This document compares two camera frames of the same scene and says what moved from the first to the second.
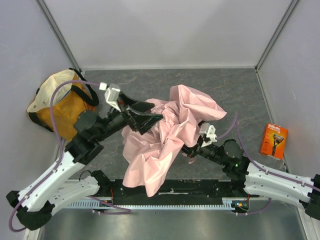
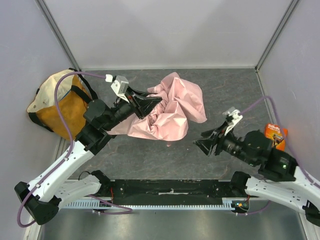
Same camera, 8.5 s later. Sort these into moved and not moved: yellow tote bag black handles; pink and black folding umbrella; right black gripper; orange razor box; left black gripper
Moved: right black gripper; left black gripper; pink and black folding umbrella
Not moved: orange razor box; yellow tote bag black handles
